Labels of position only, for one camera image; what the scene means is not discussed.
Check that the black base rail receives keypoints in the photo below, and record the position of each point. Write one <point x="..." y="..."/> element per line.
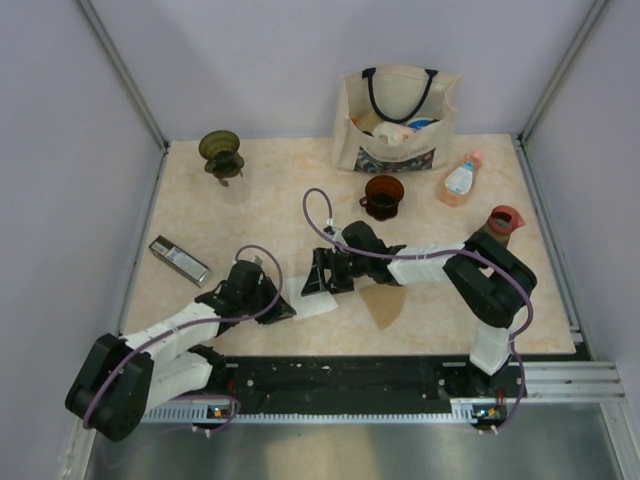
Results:
<point x="336" y="385"/>

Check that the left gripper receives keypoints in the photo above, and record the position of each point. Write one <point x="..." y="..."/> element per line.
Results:
<point x="279" y="312"/>

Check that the pink lotion bottle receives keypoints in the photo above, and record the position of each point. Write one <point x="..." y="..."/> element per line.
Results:
<point x="458" y="185"/>

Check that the brown coffee dripper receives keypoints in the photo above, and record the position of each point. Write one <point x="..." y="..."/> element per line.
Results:
<point x="382" y="196"/>

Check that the brown paper coffee filter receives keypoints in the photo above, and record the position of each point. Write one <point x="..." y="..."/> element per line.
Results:
<point x="384" y="303"/>

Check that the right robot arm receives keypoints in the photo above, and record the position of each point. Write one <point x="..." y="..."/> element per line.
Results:
<point x="493" y="283"/>

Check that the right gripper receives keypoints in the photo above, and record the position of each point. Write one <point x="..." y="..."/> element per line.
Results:
<point x="316" y="282"/>

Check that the white paper coffee filter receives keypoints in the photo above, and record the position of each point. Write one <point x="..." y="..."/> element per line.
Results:
<point x="309" y="306"/>

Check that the beige canvas tote bag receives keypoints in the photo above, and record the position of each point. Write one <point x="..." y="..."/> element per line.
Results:
<point x="394" y="119"/>

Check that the olive green coffee dripper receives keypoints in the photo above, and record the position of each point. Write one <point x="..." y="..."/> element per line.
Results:
<point x="220" y="150"/>

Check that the clear glass coffee server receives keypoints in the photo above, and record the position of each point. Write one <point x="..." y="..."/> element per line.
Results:
<point x="235" y="191"/>

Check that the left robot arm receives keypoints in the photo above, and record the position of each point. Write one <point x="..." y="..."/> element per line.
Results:
<point x="122" y="378"/>

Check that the dark carafe with red lid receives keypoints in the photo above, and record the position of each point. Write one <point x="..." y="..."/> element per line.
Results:
<point x="502" y="222"/>

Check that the silver rectangular box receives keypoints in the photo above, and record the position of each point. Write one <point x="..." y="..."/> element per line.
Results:
<point x="179" y="260"/>

